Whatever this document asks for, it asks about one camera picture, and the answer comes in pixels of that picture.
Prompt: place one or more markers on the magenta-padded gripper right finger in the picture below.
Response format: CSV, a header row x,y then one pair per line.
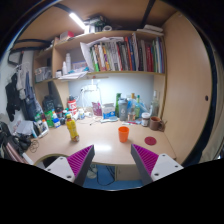
x,y
163,166

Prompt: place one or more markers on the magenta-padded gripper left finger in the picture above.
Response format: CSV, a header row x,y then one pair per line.
x,y
63,166

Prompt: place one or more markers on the yellow-labelled drink bottle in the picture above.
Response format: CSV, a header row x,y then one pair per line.
x,y
72,130

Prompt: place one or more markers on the red round coaster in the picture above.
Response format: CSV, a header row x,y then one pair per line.
x,y
150,140

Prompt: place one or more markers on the white jar with blue cap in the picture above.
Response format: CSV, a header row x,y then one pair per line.
x,y
56,123

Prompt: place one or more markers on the brown ceramic mug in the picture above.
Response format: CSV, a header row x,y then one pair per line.
x,y
154,123

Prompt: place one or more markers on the dark jar with white lid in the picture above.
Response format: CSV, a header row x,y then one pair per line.
x,y
145,120

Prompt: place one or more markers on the orange plastic cup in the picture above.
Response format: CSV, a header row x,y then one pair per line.
x,y
123,135

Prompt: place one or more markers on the green plastic container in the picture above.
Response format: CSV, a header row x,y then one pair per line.
x,y
49,117

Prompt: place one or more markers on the clear glass bottle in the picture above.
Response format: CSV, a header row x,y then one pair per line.
x,y
154,106

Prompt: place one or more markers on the red and white canister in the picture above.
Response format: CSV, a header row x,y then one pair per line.
x,y
72,106

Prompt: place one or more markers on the clear bottle with yellow cap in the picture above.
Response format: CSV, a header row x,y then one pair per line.
x,y
131,111

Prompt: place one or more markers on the bottle with green cap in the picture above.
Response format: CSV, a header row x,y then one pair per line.
x,y
137,108

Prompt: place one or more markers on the pale blue hairbrush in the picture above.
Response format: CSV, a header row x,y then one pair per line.
x,y
110,119

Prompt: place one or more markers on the magenta pouch packet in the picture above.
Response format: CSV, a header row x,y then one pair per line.
x,y
97,109

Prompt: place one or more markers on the grey shaker bottle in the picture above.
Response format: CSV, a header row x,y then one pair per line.
x,y
123,110

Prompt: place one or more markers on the blue and white carton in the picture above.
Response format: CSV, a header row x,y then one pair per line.
x,y
108,111

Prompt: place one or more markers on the tall green bottle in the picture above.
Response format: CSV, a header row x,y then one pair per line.
x,y
117,103

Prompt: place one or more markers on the white desk lamp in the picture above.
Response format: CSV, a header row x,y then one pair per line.
x,y
99,90

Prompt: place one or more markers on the dark hanging clothes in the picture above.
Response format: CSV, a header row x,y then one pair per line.
x,y
13,96

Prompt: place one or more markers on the wooden shelf unit with books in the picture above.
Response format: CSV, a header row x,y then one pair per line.
x,y
113,53

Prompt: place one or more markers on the ceiling light tube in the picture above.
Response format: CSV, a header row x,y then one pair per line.
x,y
77,21

